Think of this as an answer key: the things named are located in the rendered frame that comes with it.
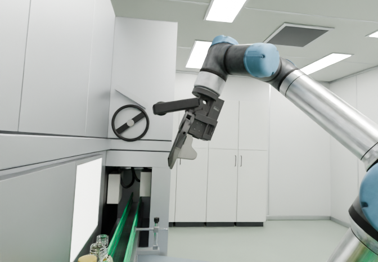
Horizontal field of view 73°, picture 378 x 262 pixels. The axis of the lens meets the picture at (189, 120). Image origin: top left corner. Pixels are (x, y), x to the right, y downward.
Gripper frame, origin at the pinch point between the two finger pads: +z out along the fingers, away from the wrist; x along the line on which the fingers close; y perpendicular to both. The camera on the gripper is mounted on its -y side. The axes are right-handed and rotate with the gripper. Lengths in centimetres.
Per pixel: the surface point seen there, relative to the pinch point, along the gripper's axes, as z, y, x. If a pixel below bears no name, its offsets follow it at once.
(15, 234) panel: 21.3, -21.9, -13.9
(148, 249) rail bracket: 47, 12, 67
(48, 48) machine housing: -14.6, -38.1, 0.0
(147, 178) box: 19, -1, 98
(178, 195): 64, 63, 363
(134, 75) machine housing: -35, -32, 88
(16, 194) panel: 14.6, -24.3, -15.0
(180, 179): 38, 57, 363
